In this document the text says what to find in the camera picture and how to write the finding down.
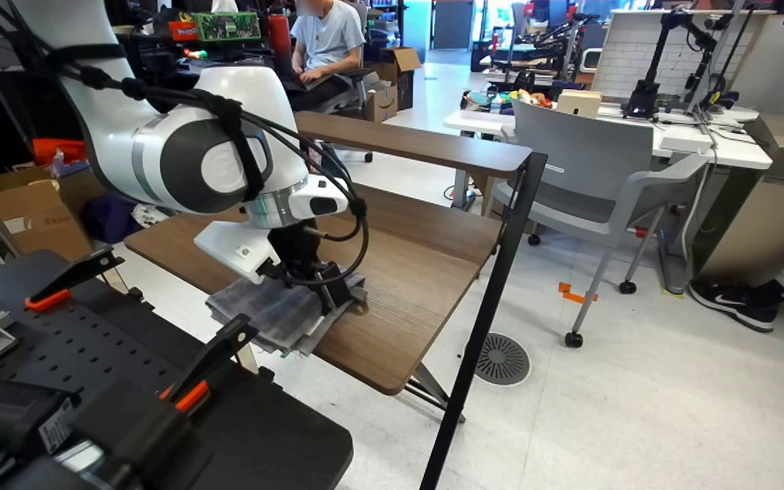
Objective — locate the black metal table frame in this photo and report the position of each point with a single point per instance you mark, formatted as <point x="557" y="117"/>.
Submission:
<point x="491" y="299"/>

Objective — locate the orange round object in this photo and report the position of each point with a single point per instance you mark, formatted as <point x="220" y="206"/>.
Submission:
<point x="180" y="31"/>

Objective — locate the colourful toy pile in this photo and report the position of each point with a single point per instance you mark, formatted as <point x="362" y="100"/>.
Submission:
<point x="510" y="96"/>

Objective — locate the green circuit board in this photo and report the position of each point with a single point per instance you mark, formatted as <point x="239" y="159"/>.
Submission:
<point x="223" y="28"/>

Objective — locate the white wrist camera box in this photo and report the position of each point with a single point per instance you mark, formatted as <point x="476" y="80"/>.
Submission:
<point x="229" y="247"/>

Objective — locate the red cylinder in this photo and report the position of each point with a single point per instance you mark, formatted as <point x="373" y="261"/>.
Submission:
<point x="275" y="31"/>

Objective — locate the grey-brown cabinet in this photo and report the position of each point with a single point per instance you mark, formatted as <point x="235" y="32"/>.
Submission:
<point x="762" y="217"/>

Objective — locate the large cardboard box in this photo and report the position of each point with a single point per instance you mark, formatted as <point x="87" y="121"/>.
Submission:
<point x="34" y="217"/>

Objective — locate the black perforated workbench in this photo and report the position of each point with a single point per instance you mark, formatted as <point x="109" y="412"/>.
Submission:
<point x="67" y="362"/>

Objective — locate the dark blue bag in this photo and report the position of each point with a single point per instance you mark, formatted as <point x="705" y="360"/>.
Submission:
<point x="106" y="217"/>

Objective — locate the open cardboard box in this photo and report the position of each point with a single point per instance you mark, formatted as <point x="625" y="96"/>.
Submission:
<point x="396" y="77"/>

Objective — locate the beige box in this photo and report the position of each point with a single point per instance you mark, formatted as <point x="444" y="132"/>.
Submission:
<point x="578" y="100"/>

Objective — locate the white desk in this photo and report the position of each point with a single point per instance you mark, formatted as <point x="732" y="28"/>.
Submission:
<point x="719" y="149"/>

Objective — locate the orange bag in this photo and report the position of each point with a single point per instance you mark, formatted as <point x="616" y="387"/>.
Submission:
<point x="54" y="149"/>

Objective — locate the white grid board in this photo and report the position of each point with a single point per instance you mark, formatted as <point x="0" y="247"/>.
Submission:
<point x="619" y="49"/>

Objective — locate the grey office chair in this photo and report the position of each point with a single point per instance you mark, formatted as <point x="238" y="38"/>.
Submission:
<point x="582" y="159"/>

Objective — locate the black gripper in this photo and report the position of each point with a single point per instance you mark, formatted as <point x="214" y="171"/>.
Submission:
<point x="294" y="246"/>

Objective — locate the grey towel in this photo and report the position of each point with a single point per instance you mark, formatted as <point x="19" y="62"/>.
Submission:
<point x="265" y="315"/>

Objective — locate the person in light blue shirt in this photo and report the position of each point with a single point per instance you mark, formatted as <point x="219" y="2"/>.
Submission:
<point x="324" y="35"/>

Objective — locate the round floor drain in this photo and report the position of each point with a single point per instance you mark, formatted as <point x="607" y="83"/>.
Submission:
<point x="502" y="360"/>

